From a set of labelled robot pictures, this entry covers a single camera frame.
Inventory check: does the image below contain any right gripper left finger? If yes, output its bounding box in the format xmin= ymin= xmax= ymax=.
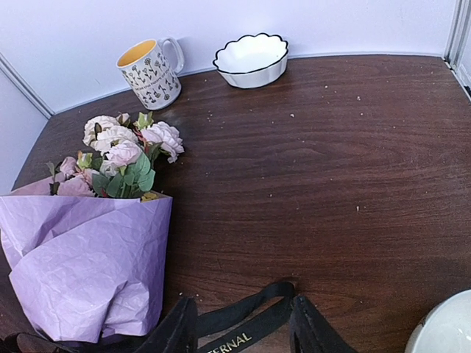
xmin=135 ymin=298 xmax=198 ymax=353

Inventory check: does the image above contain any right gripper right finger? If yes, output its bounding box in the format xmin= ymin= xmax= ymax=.
xmin=288 ymin=296 xmax=356 ymax=353

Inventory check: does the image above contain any black printed ribbon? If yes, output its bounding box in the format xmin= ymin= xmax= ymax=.
xmin=1 ymin=281 xmax=296 ymax=352

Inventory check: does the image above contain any purple wrapping paper sheet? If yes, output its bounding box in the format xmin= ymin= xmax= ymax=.
xmin=1 ymin=179 xmax=172 ymax=343

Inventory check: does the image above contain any dusty pink rose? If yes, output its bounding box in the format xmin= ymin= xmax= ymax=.
xmin=46 ymin=157 xmax=98 ymax=197

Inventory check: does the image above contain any pink carnation stem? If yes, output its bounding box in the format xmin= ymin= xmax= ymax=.
xmin=81 ymin=113 xmax=185 ymax=202

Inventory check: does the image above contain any pale pink rose stem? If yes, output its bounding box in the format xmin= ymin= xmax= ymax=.
xmin=82 ymin=113 xmax=138 ymax=154

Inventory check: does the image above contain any plain white bowl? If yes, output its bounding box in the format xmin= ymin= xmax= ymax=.
xmin=405 ymin=290 xmax=470 ymax=353

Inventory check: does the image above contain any patterned cup with orange inside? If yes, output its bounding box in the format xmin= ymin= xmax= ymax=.
xmin=116 ymin=38 xmax=185 ymax=110

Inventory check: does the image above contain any white scalloped bowl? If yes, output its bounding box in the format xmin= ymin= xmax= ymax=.
xmin=213 ymin=33 xmax=288 ymax=89

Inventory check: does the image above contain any left aluminium frame post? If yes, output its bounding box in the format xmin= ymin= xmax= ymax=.
xmin=0 ymin=54 xmax=55 ymax=119

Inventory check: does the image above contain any aluminium frame post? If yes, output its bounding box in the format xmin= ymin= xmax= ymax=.
xmin=443 ymin=0 xmax=470 ymax=90
xmin=0 ymin=54 xmax=55 ymax=119

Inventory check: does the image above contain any right aluminium frame post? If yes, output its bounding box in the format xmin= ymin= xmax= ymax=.
xmin=443 ymin=0 xmax=470 ymax=90

